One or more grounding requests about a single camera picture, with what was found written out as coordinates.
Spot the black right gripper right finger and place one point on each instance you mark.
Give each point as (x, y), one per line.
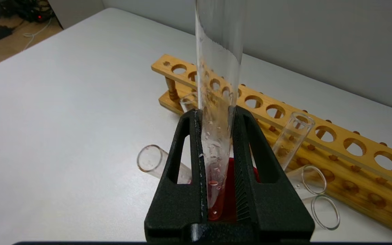
(274, 204)

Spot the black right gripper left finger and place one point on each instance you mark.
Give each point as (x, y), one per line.
(175, 204)

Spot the test tube with red pigment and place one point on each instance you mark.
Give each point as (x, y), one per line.
(216, 102)

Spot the wooden test tube rack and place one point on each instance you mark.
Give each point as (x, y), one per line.
(352, 170)

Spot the red cup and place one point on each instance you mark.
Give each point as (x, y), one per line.
(229, 194)

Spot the black floor equipment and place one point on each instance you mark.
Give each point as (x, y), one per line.
(29, 10)

